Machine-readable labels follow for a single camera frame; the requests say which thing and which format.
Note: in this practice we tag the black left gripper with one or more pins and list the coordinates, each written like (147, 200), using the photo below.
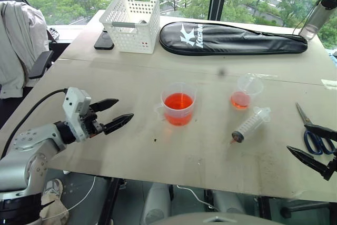
(96, 127)

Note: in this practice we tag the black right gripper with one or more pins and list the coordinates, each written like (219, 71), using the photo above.
(331, 168)

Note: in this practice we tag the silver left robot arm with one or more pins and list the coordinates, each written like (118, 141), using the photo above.
(29, 154)

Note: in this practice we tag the clear plastic syringe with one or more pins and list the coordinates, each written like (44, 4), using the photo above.
(250, 123)

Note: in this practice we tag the measuring cup with orange liquid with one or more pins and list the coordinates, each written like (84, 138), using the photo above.
(179, 103)

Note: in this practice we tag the small plastic cup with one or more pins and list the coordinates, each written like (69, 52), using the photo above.
(241, 101)

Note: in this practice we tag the clear water bottle black lid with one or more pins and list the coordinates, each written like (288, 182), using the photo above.
(317, 14)

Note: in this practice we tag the black chair base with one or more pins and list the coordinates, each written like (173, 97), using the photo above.
(302, 209)

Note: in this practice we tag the black smartphone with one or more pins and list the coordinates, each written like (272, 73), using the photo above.
(104, 41)

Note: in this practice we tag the black table leg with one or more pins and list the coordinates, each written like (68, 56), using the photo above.
(264, 207)
(109, 201)

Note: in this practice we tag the white perforated plastic basket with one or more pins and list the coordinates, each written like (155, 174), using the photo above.
(131, 32)

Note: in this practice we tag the black office chair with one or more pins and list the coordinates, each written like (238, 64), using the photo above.
(40, 64)

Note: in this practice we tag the grey sneaker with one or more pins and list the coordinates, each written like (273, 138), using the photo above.
(52, 186)

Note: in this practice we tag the silver rounded robot leg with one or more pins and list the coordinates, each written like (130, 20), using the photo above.
(227, 201)
(155, 204)

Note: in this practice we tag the beige trouser leg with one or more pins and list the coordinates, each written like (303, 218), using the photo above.
(54, 211)

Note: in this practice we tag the grey jacket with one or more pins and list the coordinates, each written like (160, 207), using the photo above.
(18, 46)

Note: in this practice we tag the grey rounded robot torso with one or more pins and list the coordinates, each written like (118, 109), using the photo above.
(216, 219)

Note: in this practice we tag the black racket bag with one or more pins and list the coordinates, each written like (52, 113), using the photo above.
(231, 40)

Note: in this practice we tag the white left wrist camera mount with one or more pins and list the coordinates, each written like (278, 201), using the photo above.
(75, 101)

